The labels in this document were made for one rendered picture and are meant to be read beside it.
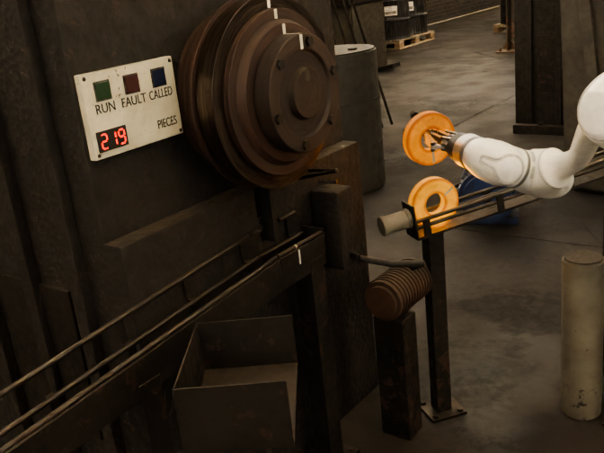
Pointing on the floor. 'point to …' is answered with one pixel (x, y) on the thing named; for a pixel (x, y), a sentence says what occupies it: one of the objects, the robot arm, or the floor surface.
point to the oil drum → (361, 109)
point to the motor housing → (398, 345)
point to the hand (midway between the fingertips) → (429, 132)
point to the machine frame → (138, 216)
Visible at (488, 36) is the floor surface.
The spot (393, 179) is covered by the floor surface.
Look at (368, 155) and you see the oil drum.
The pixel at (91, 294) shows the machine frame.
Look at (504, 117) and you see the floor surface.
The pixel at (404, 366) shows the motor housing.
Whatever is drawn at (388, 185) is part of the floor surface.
